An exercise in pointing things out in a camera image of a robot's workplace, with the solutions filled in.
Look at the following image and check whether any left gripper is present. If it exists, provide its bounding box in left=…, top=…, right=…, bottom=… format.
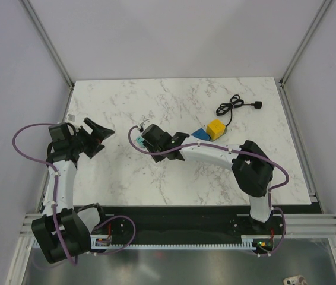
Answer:
left=69, top=118, right=114, bottom=159

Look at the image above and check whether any blue cube socket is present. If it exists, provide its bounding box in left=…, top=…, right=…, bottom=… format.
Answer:
left=192, top=128, right=210, bottom=141

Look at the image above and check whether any yellow cube socket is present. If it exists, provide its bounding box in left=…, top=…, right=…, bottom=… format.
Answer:
left=206, top=119, right=226, bottom=134

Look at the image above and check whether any teal USB charger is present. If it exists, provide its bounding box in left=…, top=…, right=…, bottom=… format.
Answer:
left=135, top=136, right=145, bottom=148

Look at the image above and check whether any green power strip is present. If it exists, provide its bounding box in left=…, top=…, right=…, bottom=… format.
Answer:
left=208, top=128, right=227, bottom=141

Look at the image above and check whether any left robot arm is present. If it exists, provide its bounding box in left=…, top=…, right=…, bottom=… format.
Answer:
left=31, top=118, right=115, bottom=264

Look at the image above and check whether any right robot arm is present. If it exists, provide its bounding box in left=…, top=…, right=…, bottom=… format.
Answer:
left=141, top=124, right=274, bottom=234

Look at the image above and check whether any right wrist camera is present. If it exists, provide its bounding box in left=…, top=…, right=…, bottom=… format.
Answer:
left=139, top=119, right=150, bottom=132

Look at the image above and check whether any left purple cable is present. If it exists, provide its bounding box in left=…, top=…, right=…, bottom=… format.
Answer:
left=12, top=122, right=80, bottom=265

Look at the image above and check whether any purple cable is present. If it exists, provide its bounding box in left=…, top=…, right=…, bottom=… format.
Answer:
left=128, top=126, right=291, bottom=238
left=12, top=122, right=80, bottom=265

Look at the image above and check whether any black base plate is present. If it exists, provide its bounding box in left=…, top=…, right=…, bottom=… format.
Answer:
left=94, top=206, right=284, bottom=244

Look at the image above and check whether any black power cord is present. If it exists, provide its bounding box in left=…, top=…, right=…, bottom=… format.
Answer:
left=215, top=94, right=264, bottom=127

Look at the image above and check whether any white cable duct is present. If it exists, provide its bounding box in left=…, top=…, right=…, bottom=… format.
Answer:
left=91, top=235, right=256, bottom=251

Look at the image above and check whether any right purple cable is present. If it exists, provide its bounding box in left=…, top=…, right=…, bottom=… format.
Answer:
left=128, top=126, right=291, bottom=238

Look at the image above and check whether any left aluminium frame post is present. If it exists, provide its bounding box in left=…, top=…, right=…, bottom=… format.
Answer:
left=19, top=0, right=74, bottom=90

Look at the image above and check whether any aluminium frame post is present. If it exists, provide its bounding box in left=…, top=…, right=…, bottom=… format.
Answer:
left=278, top=0, right=334, bottom=88
left=19, top=0, right=74, bottom=90

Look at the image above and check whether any right aluminium frame post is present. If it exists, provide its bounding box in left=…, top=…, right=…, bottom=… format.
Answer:
left=278, top=0, right=334, bottom=88

